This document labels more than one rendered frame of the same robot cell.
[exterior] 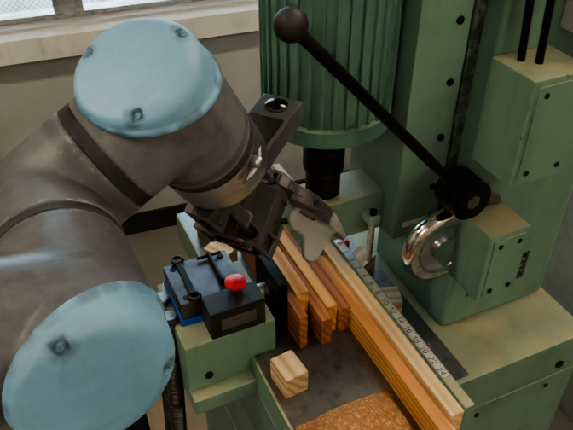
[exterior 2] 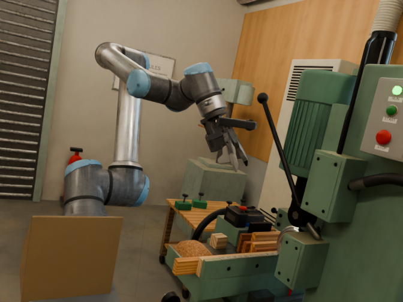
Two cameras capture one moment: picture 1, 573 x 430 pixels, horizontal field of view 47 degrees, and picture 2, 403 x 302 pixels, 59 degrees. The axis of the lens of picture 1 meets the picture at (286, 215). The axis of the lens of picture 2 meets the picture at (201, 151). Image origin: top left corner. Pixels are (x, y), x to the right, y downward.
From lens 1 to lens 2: 1.17 m
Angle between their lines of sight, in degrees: 79
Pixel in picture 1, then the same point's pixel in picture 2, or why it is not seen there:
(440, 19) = (333, 133)
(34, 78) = not seen: outside the picture
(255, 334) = (232, 230)
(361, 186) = not seen: hidden behind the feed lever
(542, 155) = (316, 198)
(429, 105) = not seen: hidden behind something
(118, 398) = (132, 85)
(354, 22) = (296, 116)
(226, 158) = (197, 93)
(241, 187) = (202, 108)
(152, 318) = (141, 75)
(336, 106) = (286, 150)
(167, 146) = (186, 79)
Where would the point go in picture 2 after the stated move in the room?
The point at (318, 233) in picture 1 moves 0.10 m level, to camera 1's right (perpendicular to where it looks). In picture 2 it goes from (226, 157) to (232, 163)
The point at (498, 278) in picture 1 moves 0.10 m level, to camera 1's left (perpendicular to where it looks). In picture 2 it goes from (284, 268) to (272, 250)
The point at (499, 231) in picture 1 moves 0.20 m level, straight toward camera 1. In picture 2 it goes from (292, 235) to (215, 213)
